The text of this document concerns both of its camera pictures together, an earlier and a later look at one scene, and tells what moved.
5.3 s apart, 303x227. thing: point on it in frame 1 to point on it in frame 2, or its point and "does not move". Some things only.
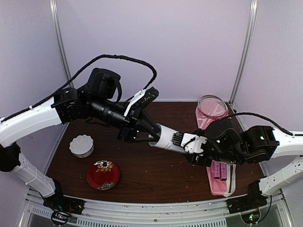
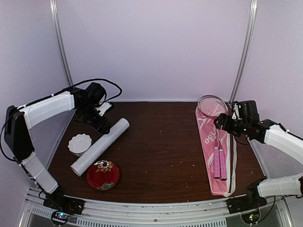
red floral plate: x=103 y=175 does not move
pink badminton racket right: x=223 y=170 does not move
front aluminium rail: x=279 y=213 does not move
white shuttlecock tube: x=164 y=141 to x=97 y=149
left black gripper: x=129 y=130 to x=97 y=126
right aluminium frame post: x=253 y=8 does not move
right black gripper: x=193 y=159 to x=222 y=117
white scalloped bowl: x=82 y=146 does not move
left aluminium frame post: x=60 y=40 does not move
